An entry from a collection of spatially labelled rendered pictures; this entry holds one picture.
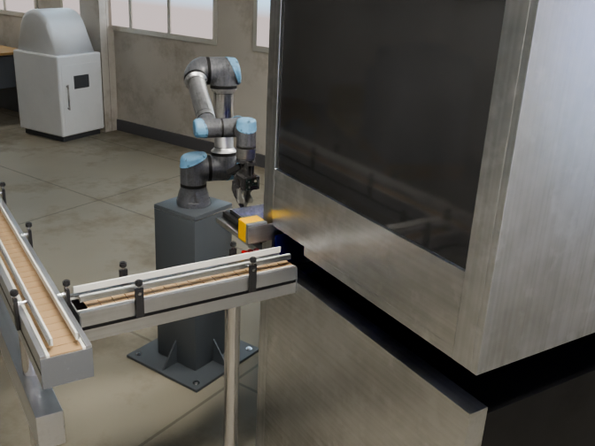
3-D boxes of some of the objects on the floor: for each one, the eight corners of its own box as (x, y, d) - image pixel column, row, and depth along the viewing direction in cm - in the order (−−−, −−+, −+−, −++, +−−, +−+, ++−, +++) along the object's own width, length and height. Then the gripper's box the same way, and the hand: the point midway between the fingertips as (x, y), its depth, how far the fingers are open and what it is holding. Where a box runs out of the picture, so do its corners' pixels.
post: (276, 465, 267) (305, -140, 192) (262, 470, 264) (286, -143, 189) (267, 455, 272) (292, -138, 197) (254, 460, 269) (274, -141, 194)
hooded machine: (108, 134, 727) (102, 11, 682) (60, 144, 681) (50, 12, 635) (66, 123, 764) (57, 4, 719) (18, 132, 718) (5, 6, 672)
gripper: (241, 163, 258) (240, 215, 266) (262, 160, 263) (260, 212, 270) (230, 157, 265) (230, 209, 273) (251, 154, 269) (250, 205, 277)
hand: (242, 205), depth 273 cm, fingers closed
